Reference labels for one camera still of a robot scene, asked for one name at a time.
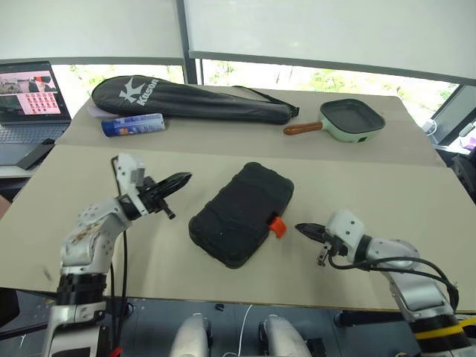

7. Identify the white floor cable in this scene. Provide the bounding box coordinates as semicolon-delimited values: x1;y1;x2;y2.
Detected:
237;304;254;357

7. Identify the black Kason racket bag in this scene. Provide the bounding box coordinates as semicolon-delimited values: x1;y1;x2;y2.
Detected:
91;75;300;126

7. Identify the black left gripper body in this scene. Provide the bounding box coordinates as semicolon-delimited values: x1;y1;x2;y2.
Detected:
137;178;177;221

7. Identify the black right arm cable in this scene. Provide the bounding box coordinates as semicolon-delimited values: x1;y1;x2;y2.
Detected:
328;256;461;312

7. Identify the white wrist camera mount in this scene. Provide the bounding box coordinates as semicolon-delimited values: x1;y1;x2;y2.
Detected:
112;153;149;217
326;209;366;258

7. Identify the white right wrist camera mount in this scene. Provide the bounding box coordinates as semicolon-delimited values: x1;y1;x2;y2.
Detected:
326;209;366;258

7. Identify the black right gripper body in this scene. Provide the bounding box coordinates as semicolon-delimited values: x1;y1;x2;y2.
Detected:
317;230;349;267

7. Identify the silver rounded shape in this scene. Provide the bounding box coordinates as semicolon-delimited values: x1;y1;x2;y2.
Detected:
259;315;312;357
170;314;213;357

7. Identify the black plastic tool case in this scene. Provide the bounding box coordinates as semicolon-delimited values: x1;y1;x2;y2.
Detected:
188;161;295;270

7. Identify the blue printed cylinder can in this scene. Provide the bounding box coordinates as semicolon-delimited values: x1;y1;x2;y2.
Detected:
100;113;166;138

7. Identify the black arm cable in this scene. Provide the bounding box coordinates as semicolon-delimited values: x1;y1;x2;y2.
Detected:
110;155;131;357
328;256;461;312

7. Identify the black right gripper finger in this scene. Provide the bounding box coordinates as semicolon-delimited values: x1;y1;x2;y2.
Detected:
297;228;327;244
295;222;328;234

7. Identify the open laptop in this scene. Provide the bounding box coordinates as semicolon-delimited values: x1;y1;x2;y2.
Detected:
0;61;72;167

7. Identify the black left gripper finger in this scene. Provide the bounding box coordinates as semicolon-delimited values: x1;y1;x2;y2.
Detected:
156;172;193;186
155;178;190;197

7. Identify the flat black box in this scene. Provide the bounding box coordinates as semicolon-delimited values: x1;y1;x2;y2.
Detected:
16;138;56;170

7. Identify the mint pan with wooden handle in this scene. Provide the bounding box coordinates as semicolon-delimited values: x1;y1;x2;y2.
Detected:
283;99;386;144

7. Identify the white roller blind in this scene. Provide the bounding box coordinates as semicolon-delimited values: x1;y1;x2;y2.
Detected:
0;0;186;68
184;0;476;86

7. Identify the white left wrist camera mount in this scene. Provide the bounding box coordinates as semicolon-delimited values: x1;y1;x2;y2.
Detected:
112;153;149;217

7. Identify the dark window frame post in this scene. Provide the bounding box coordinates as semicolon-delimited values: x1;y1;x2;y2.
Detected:
176;0;204;86

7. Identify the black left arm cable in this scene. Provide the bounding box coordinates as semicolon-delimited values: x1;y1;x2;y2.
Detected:
110;155;131;357

